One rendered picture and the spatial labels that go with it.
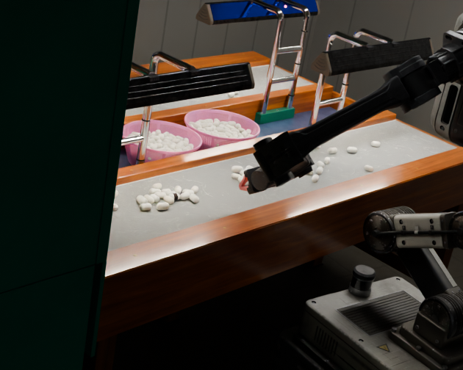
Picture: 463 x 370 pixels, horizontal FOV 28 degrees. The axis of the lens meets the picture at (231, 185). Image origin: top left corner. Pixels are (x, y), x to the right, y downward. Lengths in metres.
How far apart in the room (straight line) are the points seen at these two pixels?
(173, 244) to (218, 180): 0.52
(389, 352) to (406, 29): 2.53
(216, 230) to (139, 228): 0.21
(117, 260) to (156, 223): 0.28
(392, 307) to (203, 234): 0.74
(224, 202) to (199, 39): 2.28
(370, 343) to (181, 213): 0.65
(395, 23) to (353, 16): 0.31
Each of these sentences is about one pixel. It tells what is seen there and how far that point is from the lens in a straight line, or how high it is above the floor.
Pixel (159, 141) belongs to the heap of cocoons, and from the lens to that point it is 3.04.
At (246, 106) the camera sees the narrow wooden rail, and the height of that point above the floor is 0.75.
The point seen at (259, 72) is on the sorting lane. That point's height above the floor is 0.74.
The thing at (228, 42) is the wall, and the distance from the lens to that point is 5.01.
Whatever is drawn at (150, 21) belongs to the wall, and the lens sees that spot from 4.67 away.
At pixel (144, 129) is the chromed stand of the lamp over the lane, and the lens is 2.77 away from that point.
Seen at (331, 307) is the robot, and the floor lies 0.47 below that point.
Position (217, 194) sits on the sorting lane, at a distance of 2.73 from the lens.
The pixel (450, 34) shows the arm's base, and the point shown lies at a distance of 2.22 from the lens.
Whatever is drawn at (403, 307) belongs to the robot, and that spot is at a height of 0.47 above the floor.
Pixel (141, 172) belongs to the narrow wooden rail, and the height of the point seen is 0.76.
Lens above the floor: 1.89
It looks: 24 degrees down
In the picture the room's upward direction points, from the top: 10 degrees clockwise
